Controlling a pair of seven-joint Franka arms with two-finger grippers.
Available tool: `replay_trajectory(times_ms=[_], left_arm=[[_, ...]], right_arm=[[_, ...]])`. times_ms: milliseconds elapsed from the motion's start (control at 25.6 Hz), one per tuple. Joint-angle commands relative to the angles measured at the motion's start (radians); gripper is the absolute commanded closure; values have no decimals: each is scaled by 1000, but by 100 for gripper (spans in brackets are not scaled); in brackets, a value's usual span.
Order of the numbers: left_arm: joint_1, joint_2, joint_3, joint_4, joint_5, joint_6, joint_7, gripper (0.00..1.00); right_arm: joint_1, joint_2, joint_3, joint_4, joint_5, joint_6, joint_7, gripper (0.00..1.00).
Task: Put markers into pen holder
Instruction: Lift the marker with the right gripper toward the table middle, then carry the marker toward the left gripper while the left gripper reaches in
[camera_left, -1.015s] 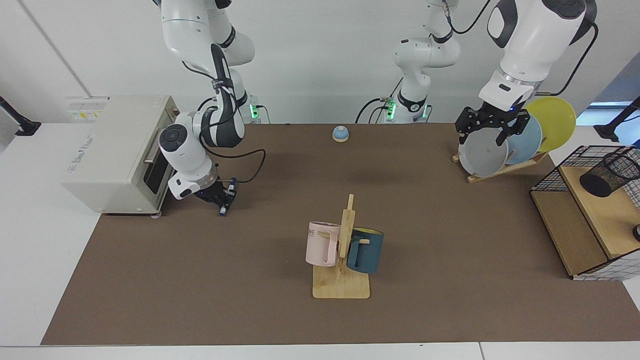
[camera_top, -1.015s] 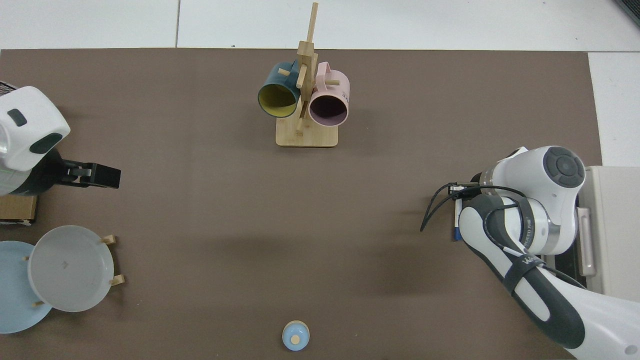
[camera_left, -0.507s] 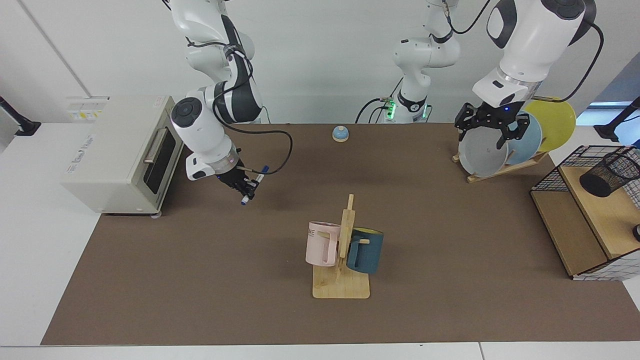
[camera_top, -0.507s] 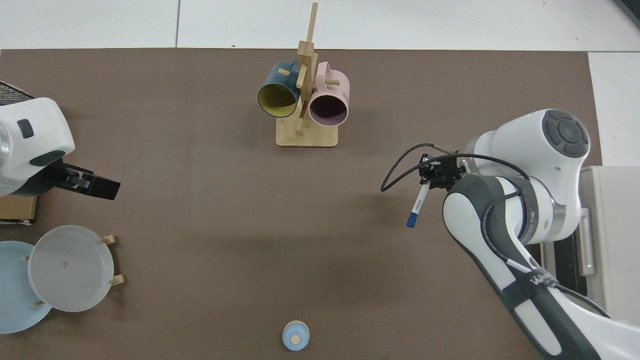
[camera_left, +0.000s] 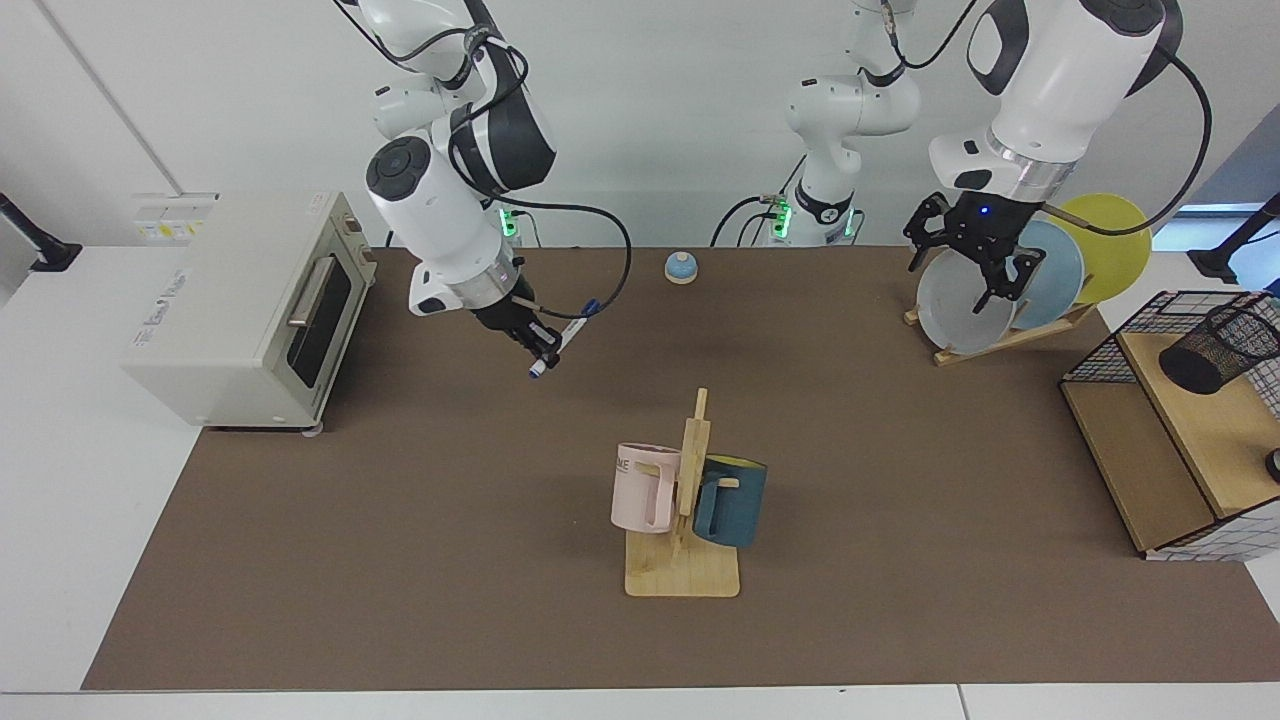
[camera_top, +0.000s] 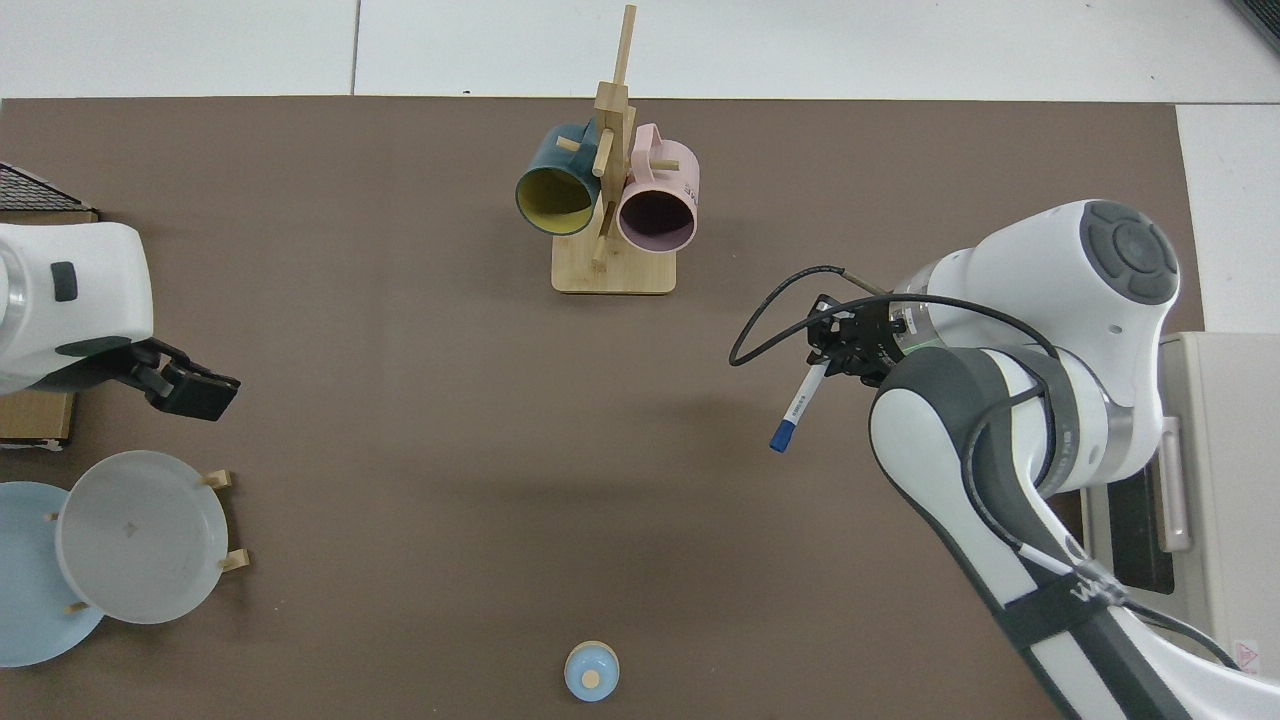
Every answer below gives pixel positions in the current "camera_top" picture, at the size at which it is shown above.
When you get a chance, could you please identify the blue and white marker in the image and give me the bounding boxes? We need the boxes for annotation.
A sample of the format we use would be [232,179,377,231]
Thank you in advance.
[768,362,831,454]

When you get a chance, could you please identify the wooden plate rack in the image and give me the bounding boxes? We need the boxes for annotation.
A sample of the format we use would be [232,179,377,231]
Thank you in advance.
[40,468,251,613]

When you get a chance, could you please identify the grey plate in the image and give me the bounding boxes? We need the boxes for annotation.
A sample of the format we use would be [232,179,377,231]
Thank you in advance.
[55,450,229,626]

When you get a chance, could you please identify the pink cup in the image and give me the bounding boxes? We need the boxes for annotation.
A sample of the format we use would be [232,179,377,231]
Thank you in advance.
[616,123,700,254]

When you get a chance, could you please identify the light blue plate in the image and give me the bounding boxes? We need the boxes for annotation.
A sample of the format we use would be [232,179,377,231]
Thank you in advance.
[0,482,106,668]

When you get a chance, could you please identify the wooden cup stand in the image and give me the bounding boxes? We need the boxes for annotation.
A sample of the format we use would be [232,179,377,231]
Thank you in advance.
[551,4,678,295]

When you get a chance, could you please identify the brown table cloth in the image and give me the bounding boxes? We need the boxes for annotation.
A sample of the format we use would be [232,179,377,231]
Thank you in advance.
[0,96,1206,720]

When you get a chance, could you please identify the dark teal cup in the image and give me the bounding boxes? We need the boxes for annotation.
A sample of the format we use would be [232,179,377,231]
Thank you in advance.
[515,121,603,237]

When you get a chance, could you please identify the pale toaster oven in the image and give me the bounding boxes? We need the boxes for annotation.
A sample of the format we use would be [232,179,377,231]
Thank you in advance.
[1085,332,1280,691]

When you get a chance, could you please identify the small blue round thing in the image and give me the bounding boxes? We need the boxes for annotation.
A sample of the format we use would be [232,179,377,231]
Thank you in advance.
[563,641,621,703]

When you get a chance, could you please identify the dark grey panel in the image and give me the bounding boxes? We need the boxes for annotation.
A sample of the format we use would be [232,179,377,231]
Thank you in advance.
[1228,0,1280,53]

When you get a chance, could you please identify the wire basket with wooden floor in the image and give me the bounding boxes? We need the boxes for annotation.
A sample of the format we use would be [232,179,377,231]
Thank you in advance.
[0,162,99,451]

